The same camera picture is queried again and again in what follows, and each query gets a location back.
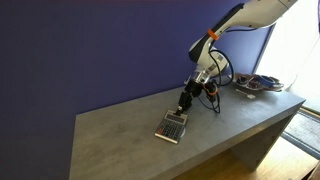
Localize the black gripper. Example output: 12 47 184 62
174 78 205 117

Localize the grey desk calculator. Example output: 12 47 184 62
154 109 190 145

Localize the small white tag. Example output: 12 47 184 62
235 87 257 100

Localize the grey concrete-look cabinet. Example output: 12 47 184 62
68 81 307 180

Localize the brown wooden bowl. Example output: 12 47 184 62
233 72 285 93

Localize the dark floor mat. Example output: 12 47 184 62
281 107 320 161

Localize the orange cable strap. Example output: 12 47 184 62
205 83 219 97
206 28 221 41

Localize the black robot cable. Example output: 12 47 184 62
195 49 235 115

